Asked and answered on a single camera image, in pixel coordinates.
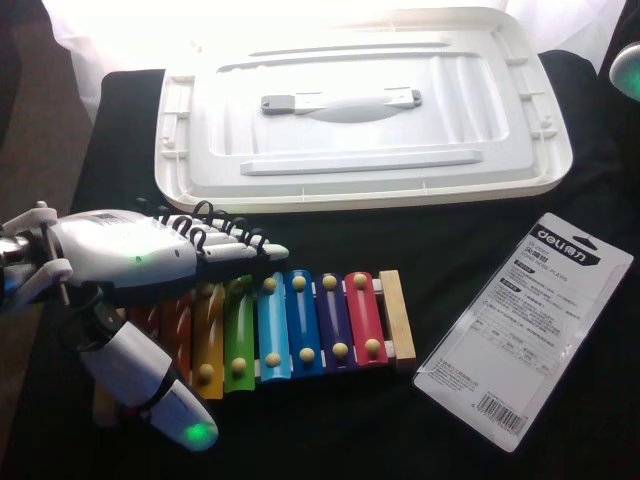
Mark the clear blister package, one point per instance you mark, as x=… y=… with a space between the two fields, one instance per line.
x=520 y=340

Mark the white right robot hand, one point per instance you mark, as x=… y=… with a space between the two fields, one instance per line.
x=629 y=75

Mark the white plastic tray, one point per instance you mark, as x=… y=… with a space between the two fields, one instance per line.
x=350 y=145

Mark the rainbow wooden toy xylophone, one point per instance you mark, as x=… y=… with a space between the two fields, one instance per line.
x=305 y=320

